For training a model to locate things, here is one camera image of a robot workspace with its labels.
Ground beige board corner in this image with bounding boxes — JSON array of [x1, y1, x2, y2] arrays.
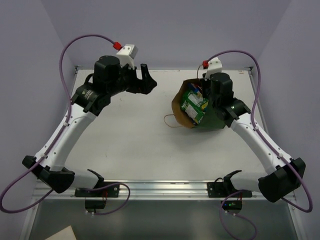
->
[[45, 226, 77, 240]]

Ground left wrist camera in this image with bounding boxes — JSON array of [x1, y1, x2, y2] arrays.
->
[[116, 44, 139, 70]]

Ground green snack packet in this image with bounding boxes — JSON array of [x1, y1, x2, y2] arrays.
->
[[180, 90, 209, 125]]

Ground green paper bag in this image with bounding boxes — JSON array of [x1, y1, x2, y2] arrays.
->
[[171, 78, 226, 131]]

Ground blue snack packet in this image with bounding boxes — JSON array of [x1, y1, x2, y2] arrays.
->
[[187, 82, 202, 96]]

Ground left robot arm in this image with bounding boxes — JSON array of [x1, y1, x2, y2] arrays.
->
[[22, 55, 157, 197]]

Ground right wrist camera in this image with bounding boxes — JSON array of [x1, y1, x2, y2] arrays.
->
[[202, 57, 223, 81]]

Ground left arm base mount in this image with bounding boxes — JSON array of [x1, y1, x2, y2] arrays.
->
[[74, 182, 120, 213]]

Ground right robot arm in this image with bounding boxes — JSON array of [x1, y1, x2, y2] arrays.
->
[[201, 72, 306, 203]]

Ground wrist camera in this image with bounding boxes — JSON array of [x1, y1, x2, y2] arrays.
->
[[116, 44, 139, 70], [202, 57, 223, 81]]

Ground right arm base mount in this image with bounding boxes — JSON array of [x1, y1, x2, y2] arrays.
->
[[206, 177, 253, 214]]

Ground aluminium mounting rail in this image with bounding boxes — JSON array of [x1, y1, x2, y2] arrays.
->
[[31, 180, 267, 201]]

